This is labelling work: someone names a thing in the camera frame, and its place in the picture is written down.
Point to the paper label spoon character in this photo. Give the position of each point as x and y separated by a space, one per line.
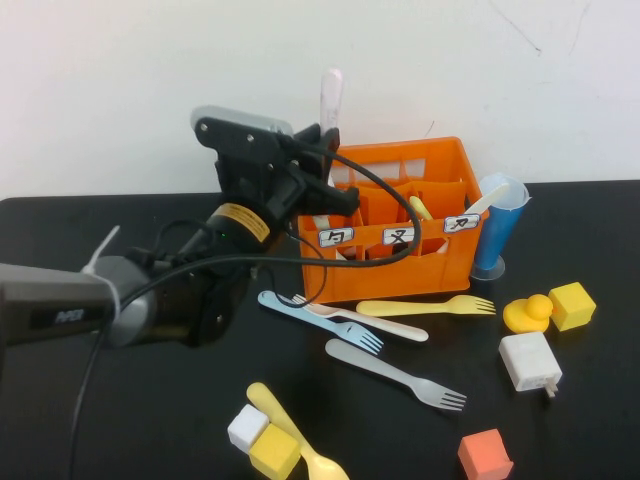
336 237

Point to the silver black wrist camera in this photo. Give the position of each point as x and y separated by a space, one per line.
235 132

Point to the white foam cube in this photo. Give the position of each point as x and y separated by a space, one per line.
246 427

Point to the white charger plug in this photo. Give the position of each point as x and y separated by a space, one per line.
527 362

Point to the yellow foam cube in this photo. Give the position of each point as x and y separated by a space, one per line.
572 305
274 452

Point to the paper label knife character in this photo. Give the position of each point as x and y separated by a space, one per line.
462 223

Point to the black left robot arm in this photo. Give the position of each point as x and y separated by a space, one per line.
50 300

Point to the clear blue measuring cup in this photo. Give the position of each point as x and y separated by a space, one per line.
492 240

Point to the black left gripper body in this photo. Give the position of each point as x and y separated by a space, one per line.
255 180

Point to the yellow plastic spoon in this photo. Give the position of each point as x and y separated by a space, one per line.
272 405

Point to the pink plastic spoon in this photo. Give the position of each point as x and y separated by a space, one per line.
331 100

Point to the small yellow utensil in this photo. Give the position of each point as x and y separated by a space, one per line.
419 205

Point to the light blue plastic fork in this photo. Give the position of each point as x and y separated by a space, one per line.
310 317

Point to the orange plastic cutlery holder crate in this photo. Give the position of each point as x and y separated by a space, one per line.
440 270

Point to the paper label fork character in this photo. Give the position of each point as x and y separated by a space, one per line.
397 236

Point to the grey plastic fork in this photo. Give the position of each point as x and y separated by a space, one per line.
370 362

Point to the white plastic knife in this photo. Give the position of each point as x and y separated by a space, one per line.
487 200

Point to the orange foam cube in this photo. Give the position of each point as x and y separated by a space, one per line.
482 455

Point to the white zip tie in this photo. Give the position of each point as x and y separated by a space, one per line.
100 255

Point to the yellow rubber duck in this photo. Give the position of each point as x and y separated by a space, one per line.
525 317

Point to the yellow plastic fork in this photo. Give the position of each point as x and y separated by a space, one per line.
400 307

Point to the cream white plastic fork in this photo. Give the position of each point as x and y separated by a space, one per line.
400 329

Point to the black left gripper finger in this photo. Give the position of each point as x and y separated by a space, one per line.
332 200
317 139

